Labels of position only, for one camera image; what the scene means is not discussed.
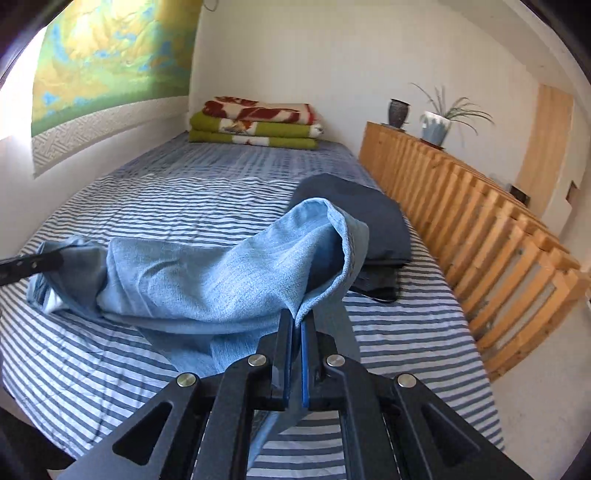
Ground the wooden slatted railing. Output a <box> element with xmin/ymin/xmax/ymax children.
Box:
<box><xmin>359</xmin><ymin>122</ymin><xmax>590</xmax><ymax>381</ymax></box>

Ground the dark checked folded garment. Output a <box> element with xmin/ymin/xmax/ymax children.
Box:
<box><xmin>349</xmin><ymin>265</ymin><xmax>401</xmax><ymax>304</ymax></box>

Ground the light blue denim garment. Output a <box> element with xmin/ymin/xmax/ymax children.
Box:
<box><xmin>27</xmin><ymin>198</ymin><xmax>370</xmax><ymax>377</ymax></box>

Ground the light wooden cabinet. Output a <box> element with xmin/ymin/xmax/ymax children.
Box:
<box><xmin>516</xmin><ymin>84</ymin><xmax>574</xmax><ymax>218</ymax></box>

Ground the white potted spider plant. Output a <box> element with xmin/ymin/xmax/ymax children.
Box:
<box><xmin>411</xmin><ymin>82</ymin><xmax>495</xmax><ymax>147</ymax></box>

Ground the dark ceramic vase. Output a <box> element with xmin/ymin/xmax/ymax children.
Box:
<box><xmin>388</xmin><ymin>99</ymin><xmax>410</xmax><ymax>129</ymax></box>

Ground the green folded blanket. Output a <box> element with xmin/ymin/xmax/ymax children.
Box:
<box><xmin>189</xmin><ymin>112</ymin><xmax>324</xmax><ymax>150</ymax></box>

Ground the dark navy folded garment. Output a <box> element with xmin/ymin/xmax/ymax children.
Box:
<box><xmin>287</xmin><ymin>174</ymin><xmax>412</xmax><ymax>268</ymax></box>

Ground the green yellow map wall hanging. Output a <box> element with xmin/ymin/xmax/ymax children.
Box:
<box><xmin>31</xmin><ymin>0</ymin><xmax>202</xmax><ymax>135</ymax></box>

